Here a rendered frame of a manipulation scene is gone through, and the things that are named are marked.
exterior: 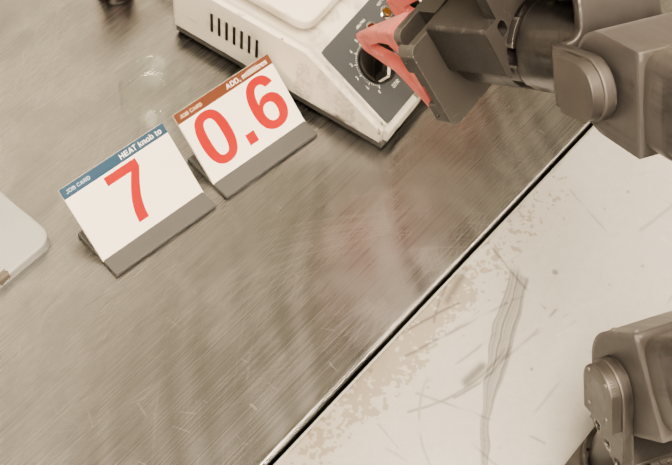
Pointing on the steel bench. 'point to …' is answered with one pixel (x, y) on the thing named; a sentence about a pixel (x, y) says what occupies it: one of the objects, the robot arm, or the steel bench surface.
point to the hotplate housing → (287, 44)
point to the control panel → (391, 94)
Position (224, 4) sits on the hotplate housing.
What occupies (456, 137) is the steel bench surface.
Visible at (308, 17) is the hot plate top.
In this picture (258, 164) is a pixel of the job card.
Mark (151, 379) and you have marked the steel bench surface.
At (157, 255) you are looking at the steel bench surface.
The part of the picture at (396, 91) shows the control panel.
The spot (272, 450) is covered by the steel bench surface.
